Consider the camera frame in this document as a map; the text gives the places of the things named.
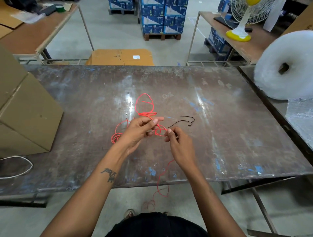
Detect person's right hand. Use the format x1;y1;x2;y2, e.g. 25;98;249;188
164;127;197;168

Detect large brown cardboard box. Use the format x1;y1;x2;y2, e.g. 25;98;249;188
0;43;64;159

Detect black wire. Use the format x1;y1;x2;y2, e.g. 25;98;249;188
168;116;195;128

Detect red wire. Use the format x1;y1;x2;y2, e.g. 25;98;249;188
111;93;175;211

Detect wooden pallet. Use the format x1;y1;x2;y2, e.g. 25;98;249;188
144;33;182;41

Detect brown work table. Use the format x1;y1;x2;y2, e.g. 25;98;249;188
0;3;95;65

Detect person's black clothing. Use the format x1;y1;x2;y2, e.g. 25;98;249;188
105;212;209;237

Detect flattened cardboard sheets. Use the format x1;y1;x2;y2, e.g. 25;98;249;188
0;2;25;39

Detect pile of blue cartons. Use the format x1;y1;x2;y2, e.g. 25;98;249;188
204;0;236;61

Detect brown side table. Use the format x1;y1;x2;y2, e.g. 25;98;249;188
186;11;282;67

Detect flat cardboard box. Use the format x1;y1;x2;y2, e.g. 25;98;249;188
86;49;155;66

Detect stack of blue boxes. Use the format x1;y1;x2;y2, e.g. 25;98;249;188
108;0;189;35

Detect clear plastic bag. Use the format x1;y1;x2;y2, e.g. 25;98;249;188
10;11;46;24

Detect metal work table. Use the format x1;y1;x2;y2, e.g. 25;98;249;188
0;65;313;208

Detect person's left forearm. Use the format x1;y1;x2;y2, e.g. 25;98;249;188
40;144;130;237

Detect bubble wrap roll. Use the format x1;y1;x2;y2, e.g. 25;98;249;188
253;30;313;150

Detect black flat device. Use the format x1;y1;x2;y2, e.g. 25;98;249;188
213;17;253;33

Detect white cable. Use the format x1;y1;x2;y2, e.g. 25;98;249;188
0;156;33;180

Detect person's left hand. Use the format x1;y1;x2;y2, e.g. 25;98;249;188
119;116;165;155

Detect white and yellow table fan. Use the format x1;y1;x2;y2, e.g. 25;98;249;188
226;0;276;42

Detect person's right forearm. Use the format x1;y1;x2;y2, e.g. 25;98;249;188
180;162;246;237

